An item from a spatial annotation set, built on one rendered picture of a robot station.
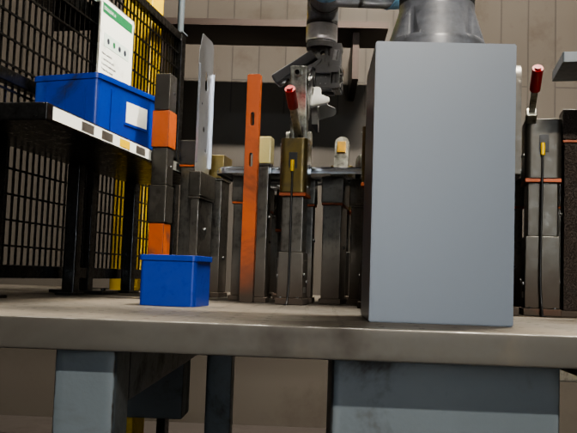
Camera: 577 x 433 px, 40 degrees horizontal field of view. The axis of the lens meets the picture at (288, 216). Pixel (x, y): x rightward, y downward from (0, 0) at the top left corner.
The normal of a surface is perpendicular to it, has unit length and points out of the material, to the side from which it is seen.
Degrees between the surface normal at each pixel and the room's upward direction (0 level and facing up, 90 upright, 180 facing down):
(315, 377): 90
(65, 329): 90
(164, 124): 90
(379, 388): 90
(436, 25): 73
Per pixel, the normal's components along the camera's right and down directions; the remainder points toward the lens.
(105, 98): 0.93, 0.00
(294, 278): -0.19, -0.08
